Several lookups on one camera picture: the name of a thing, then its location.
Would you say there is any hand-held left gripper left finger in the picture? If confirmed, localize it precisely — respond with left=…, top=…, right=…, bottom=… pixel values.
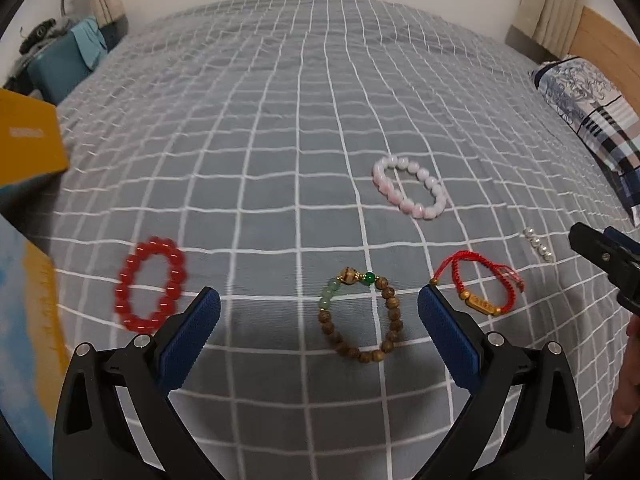
left=52, top=286, right=223, bottom=480

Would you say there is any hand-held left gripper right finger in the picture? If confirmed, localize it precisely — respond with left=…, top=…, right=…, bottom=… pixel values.
left=416, top=284, right=586, bottom=480

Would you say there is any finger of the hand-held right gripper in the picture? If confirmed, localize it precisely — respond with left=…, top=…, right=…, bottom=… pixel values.
left=603, top=226, right=640, bottom=260
left=570, top=222, right=640, bottom=316

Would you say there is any red string gold charm bracelet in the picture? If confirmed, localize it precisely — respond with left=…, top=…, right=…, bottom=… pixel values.
left=430, top=251, right=526, bottom=318

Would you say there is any small pearl bracelet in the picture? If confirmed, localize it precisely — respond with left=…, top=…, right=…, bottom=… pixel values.
left=522, top=227, right=552, bottom=262

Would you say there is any red bead bracelet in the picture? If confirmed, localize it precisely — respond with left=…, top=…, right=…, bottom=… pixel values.
left=114, top=237, right=188, bottom=333

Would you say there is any wooden bead bracelet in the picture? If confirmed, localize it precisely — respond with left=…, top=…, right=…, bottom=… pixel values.
left=318, top=270, right=405, bottom=358

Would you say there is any pale pink bead bracelet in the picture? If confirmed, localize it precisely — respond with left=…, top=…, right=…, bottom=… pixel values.
left=371, top=156, right=447, bottom=221

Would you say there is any yellow and blue cardboard box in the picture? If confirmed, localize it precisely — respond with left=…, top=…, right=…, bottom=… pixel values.
left=0, top=87, right=73, bottom=466

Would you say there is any person's right hand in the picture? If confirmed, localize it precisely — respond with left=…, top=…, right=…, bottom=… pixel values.
left=611, top=316, right=640, bottom=428

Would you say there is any blue patterned pillow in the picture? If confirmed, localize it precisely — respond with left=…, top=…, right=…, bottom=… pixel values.
left=530, top=56, right=640, bottom=221

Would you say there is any wooden headboard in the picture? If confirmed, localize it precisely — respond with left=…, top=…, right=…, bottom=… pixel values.
left=567, top=6, right=640, bottom=98

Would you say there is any beige curtain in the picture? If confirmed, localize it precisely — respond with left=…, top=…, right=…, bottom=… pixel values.
left=90, top=0, right=128, bottom=43
left=517, top=0, right=583, bottom=56

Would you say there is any grey checked bed sheet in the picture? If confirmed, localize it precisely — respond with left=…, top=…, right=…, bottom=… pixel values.
left=0, top=0, right=640, bottom=480

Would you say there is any blue suitcase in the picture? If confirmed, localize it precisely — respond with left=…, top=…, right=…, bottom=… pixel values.
left=25, top=30, right=108, bottom=106

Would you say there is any teal cloth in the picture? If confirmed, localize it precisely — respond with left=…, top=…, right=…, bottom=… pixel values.
left=72, top=17, right=108, bottom=68

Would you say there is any dark clutter pile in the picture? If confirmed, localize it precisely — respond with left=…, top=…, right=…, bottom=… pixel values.
left=20, top=19, right=66, bottom=53

